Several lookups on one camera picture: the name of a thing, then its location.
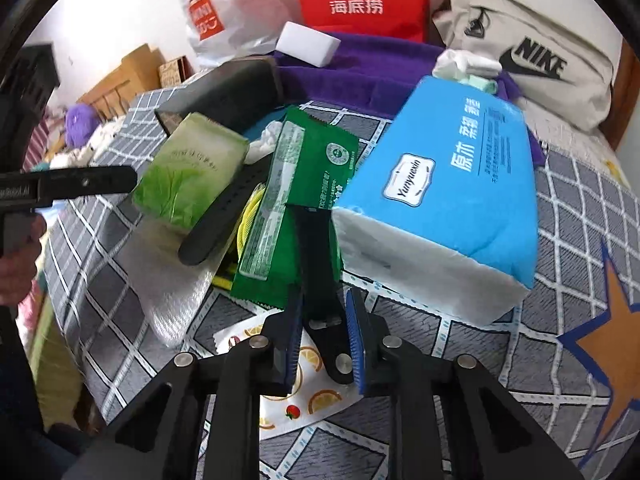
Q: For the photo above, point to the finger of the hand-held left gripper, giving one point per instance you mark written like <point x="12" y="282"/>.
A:
<point x="85" y="182"/>

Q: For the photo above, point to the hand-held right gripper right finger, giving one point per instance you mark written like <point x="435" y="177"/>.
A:
<point x="356" y="335"/>

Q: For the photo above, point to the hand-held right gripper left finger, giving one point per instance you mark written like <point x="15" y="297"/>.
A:
<point x="295" y="332"/>

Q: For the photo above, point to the green tissue pack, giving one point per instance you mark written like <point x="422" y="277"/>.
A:
<point x="192" y="175"/>

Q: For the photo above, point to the green foil packet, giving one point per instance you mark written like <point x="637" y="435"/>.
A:
<point x="300" y="170"/>

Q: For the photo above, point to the white sponge block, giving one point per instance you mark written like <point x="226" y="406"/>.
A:
<point x="307" y="44"/>

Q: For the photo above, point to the person's left hand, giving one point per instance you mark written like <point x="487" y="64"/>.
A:
<point x="30" y="260"/>

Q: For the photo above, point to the purple plush toy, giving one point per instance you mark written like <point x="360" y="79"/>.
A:
<point x="80" y="125"/>

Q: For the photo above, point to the fruit print packet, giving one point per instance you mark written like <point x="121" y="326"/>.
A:
<point x="320" y="400"/>

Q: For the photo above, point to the yellow mesh item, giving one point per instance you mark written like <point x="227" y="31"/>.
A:
<point x="247" y="220"/>

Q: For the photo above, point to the small printed box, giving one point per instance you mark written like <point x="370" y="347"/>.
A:
<point x="172" y="72"/>

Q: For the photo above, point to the black case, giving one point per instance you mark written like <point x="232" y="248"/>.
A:
<point x="225" y="90"/>

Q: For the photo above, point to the blue tissue pack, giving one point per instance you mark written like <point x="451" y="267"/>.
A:
<point x="440" y="185"/>

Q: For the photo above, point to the white crumpled cloth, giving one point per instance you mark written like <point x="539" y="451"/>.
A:
<point x="262" y="142"/>

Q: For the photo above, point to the white plastic shopping bag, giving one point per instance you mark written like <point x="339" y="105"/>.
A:
<point x="235" y="5"/>

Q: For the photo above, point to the purple towel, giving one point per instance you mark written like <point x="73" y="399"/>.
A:
<point x="360" y="75"/>

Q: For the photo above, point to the white glove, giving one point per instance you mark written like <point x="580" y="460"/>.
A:
<point x="465" y="64"/>

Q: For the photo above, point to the beige backpack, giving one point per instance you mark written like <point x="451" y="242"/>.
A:
<point x="545" y="60"/>

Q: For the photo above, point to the wooden headboard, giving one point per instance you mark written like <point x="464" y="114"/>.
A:
<point x="625" y="95"/>

